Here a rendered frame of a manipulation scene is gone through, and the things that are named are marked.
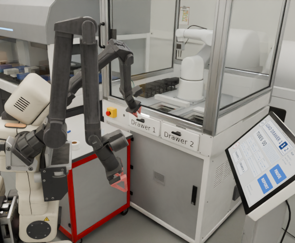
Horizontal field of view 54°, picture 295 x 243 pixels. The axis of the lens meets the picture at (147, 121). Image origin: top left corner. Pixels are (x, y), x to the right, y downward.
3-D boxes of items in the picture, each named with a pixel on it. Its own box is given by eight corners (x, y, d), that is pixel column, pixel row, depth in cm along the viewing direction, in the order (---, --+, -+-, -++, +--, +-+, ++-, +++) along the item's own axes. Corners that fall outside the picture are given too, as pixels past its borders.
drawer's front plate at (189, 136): (196, 151, 182) (198, 135, 178) (161, 137, 200) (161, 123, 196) (198, 150, 184) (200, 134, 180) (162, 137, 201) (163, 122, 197)
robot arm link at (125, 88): (113, 44, 143) (125, 59, 139) (123, 39, 145) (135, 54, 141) (118, 90, 182) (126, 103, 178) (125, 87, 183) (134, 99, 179)
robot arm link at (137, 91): (119, 87, 178) (126, 97, 175) (134, 77, 179) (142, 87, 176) (122, 95, 189) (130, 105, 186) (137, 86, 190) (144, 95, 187)
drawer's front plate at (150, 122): (158, 136, 202) (159, 122, 198) (128, 125, 219) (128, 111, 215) (160, 135, 203) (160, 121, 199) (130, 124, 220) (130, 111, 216)
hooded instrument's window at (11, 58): (52, 100, 241) (47, 45, 225) (-29, 67, 350) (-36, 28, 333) (144, 79, 322) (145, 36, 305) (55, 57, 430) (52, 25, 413)
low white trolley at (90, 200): (74, 254, 206) (66, 161, 178) (30, 214, 244) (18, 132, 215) (131, 214, 247) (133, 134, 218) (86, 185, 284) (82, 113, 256)
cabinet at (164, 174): (199, 256, 208) (212, 158, 178) (105, 195, 270) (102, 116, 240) (252, 197, 274) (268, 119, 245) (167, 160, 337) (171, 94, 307)
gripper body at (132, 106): (142, 103, 192) (137, 95, 187) (133, 114, 188) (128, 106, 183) (134, 101, 196) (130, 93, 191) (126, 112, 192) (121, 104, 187)
